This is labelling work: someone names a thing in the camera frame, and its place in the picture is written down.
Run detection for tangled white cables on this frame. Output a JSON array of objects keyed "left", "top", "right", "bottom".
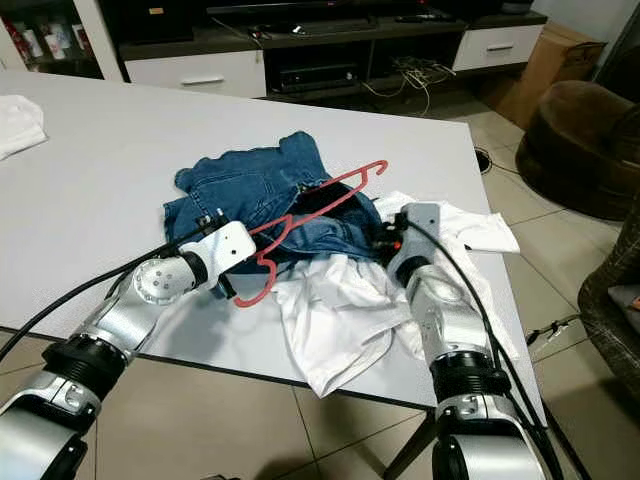
[{"left": 360, "top": 55, "right": 456, "bottom": 116}]

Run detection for grey wicker chair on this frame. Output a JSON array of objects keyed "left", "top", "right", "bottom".
[{"left": 575, "top": 220, "right": 640, "bottom": 406}]

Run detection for dark table leg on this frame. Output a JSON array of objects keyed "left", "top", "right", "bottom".
[{"left": 382, "top": 410, "right": 441, "bottom": 480}]

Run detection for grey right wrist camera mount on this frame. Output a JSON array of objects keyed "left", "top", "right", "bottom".
[{"left": 395, "top": 202, "right": 441, "bottom": 286}]

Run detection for red plastic clothes hanger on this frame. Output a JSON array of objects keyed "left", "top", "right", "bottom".
[{"left": 232, "top": 158, "right": 389, "bottom": 309}]

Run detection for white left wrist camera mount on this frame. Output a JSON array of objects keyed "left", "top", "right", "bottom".
[{"left": 205, "top": 220, "right": 258, "bottom": 291}]

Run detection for blue denim shorts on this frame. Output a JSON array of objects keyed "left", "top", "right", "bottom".
[{"left": 162, "top": 130, "right": 391, "bottom": 263}]

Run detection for dark tv stand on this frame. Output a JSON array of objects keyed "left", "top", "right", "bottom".
[{"left": 105, "top": 5, "right": 549, "bottom": 101}]

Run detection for small metal floor tool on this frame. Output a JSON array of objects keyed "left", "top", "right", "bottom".
[{"left": 525, "top": 315, "right": 586, "bottom": 351}]

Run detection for brown cardboard box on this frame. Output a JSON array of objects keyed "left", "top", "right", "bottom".
[{"left": 485, "top": 20, "right": 609, "bottom": 131}]

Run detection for black television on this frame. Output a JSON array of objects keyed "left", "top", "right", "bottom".
[{"left": 208, "top": 0, "right": 406, "bottom": 19}]

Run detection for wide white drawer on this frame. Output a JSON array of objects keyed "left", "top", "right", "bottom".
[{"left": 125, "top": 50, "right": 266, "bottom": 99}]

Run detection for white printed t-shirt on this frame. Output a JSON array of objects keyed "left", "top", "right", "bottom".
[{"left": 275, "top": 190, "right": 521, "bottom": 399}]

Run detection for white folded garment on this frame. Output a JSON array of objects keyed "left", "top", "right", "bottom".
[{"left": 0, "top": 95, "right": 48, "bottom": 161}]

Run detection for black set-top box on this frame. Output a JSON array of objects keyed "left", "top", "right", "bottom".
[{"left": 275, "top": 65, "right": 356, "bottom": 96}]

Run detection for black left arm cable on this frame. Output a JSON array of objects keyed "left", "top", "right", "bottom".
[{"left": 0, "top": 225, "right": 211, "bottom": 361}]

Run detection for small white drawer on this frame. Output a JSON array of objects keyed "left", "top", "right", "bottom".
[{"left": 452, "top": 22, "right": 546, "bottom": 71}]

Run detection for white display cabinet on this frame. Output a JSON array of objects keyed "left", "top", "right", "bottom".
[{"left": 0, "top": 0, "right": 129, "bottom": 81}]

